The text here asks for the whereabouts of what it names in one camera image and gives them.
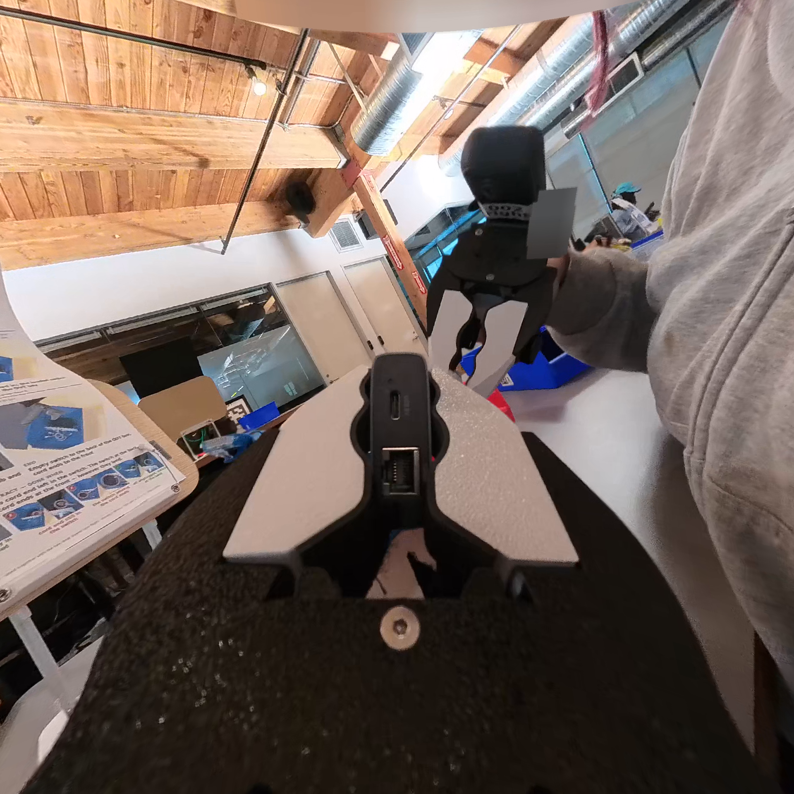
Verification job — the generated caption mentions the black framed glass window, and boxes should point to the black framed glass window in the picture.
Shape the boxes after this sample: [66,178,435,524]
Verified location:
[36,282,328,411]

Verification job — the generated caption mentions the long silver ventilation duct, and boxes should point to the long silver ventilation duct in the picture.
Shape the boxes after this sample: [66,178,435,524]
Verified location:
[437,0,740,176]

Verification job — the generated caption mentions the black monitor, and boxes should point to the black monitor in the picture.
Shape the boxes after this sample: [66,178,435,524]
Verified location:
[119,352,207,399]

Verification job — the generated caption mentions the black ceiling pipe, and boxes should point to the black ceiling pipe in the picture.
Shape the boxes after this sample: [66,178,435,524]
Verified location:
[220,30,312,256]

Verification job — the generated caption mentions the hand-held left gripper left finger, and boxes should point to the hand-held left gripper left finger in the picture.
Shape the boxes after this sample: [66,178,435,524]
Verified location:
[222,365,376,570]

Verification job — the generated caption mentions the large blue bin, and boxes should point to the large blue bin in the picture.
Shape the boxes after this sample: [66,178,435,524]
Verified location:
[462,325,591,393]

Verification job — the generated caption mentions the wooden chair back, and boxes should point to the wooden chair back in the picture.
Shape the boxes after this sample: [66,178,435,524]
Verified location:
[137,375,230,439]

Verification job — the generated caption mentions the ceiling light panel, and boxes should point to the ceiling light panel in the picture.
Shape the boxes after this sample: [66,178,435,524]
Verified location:
[408,31,480,77]

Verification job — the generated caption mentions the black ceiling track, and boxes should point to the black ceiling track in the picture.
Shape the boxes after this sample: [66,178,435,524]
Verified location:
[0,5,269,70]

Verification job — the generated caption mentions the black ceiling speaker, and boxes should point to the black ceiling speaker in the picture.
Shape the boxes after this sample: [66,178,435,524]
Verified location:
[284,182,316,226]

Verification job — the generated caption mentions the printed instruction sheet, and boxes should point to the printed instruction sheet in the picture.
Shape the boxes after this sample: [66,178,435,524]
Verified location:
[0,267,187,595]

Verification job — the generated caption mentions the white door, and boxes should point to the white door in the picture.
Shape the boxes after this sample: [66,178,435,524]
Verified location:
[341,256,430,359]
[275,271,374,383]

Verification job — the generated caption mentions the wooden post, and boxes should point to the wooden post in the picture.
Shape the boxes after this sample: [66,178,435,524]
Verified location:
[350,170,430,325]

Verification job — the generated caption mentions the short silver ventilation duct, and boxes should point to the short silver ventilation duct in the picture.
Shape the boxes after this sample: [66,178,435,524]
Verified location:
[349,36,435,157]

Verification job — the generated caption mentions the person's right forearm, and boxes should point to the person's right forearm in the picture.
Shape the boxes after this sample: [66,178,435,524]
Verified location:
[546,247,662,374]

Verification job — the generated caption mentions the black network adapter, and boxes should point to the black network adapter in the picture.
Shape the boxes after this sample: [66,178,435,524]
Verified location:
[370,352,436,529]

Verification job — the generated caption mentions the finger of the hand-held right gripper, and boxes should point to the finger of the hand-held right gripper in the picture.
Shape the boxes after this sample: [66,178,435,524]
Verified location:
[428,288,478,379]
[464,301,531,399]

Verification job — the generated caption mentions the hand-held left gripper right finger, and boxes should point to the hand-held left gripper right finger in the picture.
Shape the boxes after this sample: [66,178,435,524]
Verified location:
[428,368,581,568]

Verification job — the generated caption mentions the white desk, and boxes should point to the white desk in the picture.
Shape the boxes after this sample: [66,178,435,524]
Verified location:
[496,365,761,753]

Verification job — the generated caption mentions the white electrical box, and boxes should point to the white electrical box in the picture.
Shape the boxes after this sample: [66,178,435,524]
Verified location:
[179,419,223,462]

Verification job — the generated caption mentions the white board stand leg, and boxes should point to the white board stand leg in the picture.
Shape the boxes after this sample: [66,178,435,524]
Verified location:
[9,605,70,703]

